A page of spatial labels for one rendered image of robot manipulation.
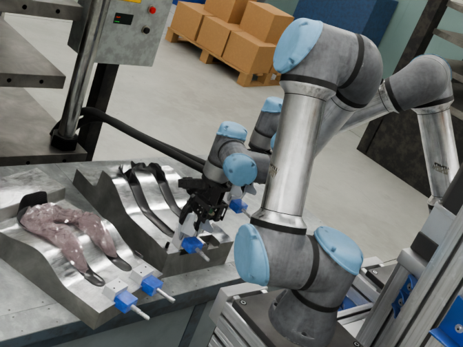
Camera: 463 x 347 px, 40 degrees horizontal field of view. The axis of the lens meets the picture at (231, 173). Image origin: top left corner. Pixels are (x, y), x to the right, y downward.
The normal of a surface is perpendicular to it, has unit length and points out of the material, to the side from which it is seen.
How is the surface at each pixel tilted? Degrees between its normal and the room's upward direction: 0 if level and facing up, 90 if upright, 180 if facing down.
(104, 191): 90
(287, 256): 64
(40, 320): 0
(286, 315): 73
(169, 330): 90
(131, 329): 90
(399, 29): 90
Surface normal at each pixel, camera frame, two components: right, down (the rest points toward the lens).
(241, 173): 0.24, 0.49
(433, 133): -0.42, 0.28
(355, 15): -0.70, 0.06
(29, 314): 0.33, -0.85
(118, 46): 0.63, 0.53
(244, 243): -0.93, -0.05
